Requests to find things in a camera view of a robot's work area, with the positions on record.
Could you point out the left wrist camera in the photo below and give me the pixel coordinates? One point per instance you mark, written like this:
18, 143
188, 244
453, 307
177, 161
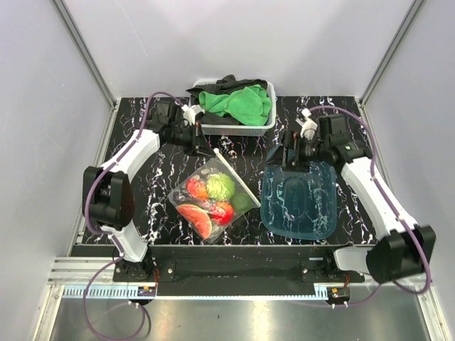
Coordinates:
190, 113

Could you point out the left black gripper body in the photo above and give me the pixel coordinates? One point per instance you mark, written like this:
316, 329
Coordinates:
186, 137

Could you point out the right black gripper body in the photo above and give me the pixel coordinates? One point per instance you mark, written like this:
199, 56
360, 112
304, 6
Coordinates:
305, 150

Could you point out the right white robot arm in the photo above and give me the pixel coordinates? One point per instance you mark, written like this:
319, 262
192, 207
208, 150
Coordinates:
404, 247

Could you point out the fake green orange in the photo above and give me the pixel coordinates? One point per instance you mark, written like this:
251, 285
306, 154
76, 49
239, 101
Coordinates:
241, 202

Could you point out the fake green cabbage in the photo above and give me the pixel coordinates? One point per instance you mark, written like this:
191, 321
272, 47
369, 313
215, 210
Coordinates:
220, 187

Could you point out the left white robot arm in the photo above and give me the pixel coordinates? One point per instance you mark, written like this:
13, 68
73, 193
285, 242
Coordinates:
107, 198

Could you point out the green cloth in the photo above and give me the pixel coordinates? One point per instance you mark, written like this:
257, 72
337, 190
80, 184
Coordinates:
250, 106

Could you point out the fake red apple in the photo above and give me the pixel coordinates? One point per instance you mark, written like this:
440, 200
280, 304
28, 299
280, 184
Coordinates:
222, 213

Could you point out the black cloth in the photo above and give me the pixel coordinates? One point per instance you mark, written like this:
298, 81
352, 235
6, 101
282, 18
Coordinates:
226, 85

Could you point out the clear zip top bag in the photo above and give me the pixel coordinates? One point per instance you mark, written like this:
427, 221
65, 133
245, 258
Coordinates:
179, 196

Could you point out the white plastic basket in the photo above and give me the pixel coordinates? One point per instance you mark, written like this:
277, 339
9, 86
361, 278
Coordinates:
238, 130

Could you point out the fake red orange mango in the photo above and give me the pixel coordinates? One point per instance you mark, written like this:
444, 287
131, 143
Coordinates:
197, 189

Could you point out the blue transparent plastic container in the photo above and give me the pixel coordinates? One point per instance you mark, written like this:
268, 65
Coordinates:
300, 205

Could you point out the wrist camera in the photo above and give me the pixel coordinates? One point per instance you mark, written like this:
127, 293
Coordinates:
307, 124
190, 113

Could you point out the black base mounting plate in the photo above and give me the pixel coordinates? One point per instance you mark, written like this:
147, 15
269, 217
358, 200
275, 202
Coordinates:
237, 271

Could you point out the fake watermelon slice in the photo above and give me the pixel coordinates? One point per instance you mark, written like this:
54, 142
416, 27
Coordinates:
198, 217

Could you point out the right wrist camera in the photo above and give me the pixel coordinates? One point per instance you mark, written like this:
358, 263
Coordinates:
307, 124

